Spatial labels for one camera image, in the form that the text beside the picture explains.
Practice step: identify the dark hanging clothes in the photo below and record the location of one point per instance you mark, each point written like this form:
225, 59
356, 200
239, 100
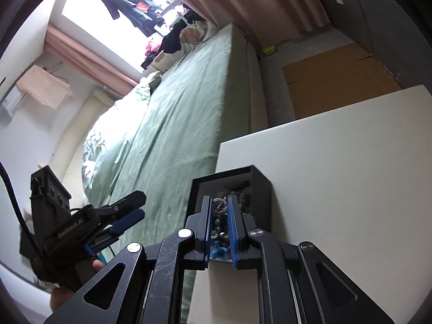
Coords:
135, 3

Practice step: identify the person's left hand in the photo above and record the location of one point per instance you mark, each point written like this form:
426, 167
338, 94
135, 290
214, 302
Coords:
98, 266

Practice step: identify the small green object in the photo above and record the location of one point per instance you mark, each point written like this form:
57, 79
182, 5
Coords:
270, 50

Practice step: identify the pink cloth cover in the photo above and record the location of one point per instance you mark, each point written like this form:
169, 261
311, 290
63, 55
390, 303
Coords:
44, 86

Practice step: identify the brown cardboard sheet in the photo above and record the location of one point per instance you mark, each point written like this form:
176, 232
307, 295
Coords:
337, 77

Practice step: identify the white air conditioner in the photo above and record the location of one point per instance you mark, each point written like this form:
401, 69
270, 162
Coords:
11, 103

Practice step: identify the dark cloth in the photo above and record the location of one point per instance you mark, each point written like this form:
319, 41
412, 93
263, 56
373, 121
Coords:
172, 40

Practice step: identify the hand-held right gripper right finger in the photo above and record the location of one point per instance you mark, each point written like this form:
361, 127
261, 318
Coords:
232, 229

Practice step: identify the white mattress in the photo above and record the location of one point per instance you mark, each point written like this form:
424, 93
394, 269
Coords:
253, 84

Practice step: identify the light green crumpled quilt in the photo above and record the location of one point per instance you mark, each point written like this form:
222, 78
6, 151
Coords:
111, 148

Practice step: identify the floral pillow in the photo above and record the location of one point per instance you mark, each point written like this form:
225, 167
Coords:
192, 35

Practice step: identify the bright window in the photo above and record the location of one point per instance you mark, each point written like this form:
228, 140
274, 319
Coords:
87, 17

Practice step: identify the dark grey wardrobe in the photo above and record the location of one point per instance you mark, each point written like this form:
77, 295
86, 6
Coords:
388, 23

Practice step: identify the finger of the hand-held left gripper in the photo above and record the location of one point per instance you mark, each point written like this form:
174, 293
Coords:
130, 218
130, 200

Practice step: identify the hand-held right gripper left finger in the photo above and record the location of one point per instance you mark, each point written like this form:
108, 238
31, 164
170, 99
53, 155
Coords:
206, 224

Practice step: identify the black jewelry box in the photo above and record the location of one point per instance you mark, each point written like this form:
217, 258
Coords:
261, 192

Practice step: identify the red cloth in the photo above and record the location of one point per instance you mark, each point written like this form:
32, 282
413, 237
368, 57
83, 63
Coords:
151, 45

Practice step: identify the green-covered bed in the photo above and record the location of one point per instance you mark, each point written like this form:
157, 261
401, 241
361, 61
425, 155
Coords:
189, 108

